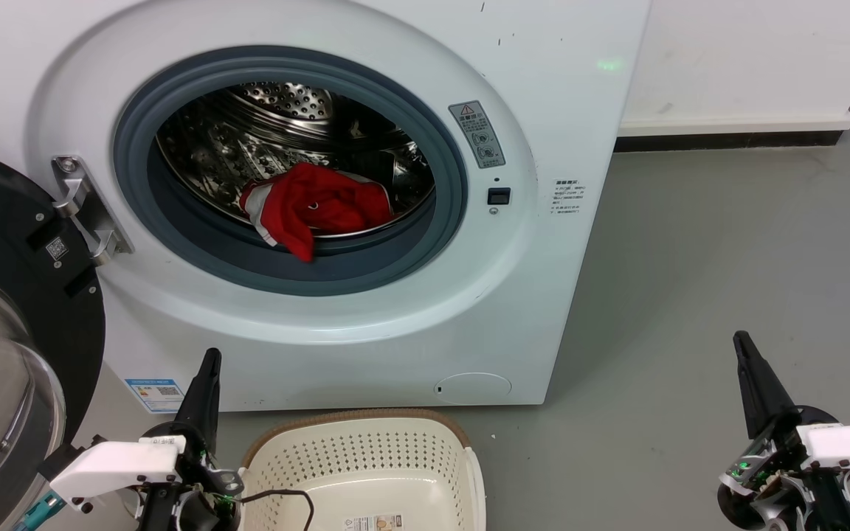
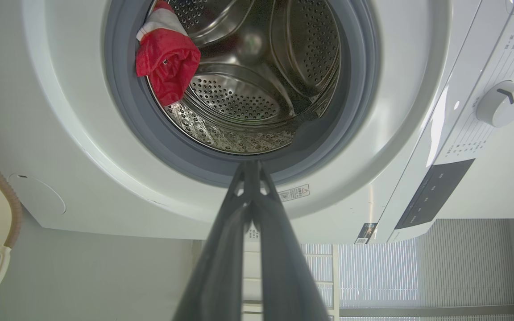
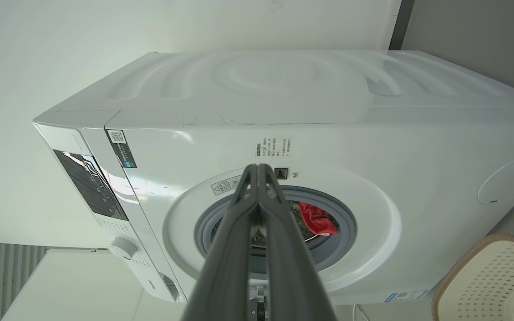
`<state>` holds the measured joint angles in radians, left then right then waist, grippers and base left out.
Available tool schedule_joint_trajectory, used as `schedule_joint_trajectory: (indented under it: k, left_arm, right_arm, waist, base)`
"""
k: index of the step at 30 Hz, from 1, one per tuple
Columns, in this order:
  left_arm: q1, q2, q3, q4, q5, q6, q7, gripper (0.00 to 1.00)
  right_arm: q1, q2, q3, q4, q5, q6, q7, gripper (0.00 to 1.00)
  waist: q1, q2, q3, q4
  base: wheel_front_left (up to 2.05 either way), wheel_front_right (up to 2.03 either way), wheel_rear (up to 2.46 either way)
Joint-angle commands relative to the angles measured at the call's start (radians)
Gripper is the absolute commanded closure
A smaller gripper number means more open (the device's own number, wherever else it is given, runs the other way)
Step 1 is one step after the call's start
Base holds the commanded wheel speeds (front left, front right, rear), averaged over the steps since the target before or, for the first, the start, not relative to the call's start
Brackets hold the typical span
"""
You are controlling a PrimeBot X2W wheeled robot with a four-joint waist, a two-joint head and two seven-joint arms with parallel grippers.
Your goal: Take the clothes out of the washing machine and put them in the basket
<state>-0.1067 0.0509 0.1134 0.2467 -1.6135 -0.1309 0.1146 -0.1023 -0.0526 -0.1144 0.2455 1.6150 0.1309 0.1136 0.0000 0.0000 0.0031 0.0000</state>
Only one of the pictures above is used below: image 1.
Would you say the dark wall baseboard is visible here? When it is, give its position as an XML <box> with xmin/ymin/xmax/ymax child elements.
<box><xmin>614</xmin><ymin>131</ymin><xmax>846</xmax><ymax>153</ymax></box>

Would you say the white front-load washing machine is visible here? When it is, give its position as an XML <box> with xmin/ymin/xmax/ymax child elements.
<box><xmin>0</xmin><ymin>0</ymin><xmax>652</xmax><ymax>413</ymax></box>

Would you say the grey rubber door gasket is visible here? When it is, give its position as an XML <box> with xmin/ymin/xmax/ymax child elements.
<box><xmin>113</xmin><ymin>46</ymin><xmax>469</xmax><ymax>297</ymax></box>

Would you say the round filter cover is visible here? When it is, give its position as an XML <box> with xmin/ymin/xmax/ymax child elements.
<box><xmin>435</xmin><ymin>372</ymin><xmax>513</xmax><ymax>406</ymax></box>

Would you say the blue energy label sticker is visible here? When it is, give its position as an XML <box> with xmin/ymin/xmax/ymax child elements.
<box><xmin>124</xmin><ymin>378</ymin><xmax>187</xmax><ymax>414</ymax></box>

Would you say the red and white garment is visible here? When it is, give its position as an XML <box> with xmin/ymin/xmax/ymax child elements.
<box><xmin>239</xmin><ymin>163</ymin><xmax>395</xmax><ymax>264</ymax></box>

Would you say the stainless steel washing machine drum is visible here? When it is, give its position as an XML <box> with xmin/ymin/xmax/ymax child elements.
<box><xmin>156</xmin><ymin>81</ymin><xmax>436</xmax><ymax>239</ymax></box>

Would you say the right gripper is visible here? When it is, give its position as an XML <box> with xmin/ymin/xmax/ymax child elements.
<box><xmin>716</xmin><ymin>330</ymin><xmax>850</xmax><ymax>531</ymax></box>

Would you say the small text sticker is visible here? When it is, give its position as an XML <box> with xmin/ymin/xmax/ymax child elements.
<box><xmin>551</xmin><ymin>178</ymin><xmax>583</xmax><ymax>217</ymax></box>

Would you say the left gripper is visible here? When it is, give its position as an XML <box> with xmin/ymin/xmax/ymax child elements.
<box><xmin>136</xmin><ymin>348</ymin><xmax>244</xmax><ymax>531</ymax></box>

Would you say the silver door hinge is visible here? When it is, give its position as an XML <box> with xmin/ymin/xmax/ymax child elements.
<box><xmin>51</xmin><ymin>155</ymin><xmax>135</xmax><ymax>266</ymax></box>

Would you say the cream perforated laundry basket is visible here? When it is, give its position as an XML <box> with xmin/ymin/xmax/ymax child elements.
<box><xmin>238</xmin><ymin>409</ymin><xmax>487</xmax><ymax>531</ymax></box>

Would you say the grey warning sticker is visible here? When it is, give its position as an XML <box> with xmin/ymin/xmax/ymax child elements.
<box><xmin>448</xmin><ymin>100</ymin><xmax>506</xmax><ymax>170</ymax></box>

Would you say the thin black cable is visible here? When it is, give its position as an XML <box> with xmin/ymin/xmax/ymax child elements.
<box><xmin>238</xmin><ymin>488</ymin><xmax>317</xmax><ymax>531</ymax></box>

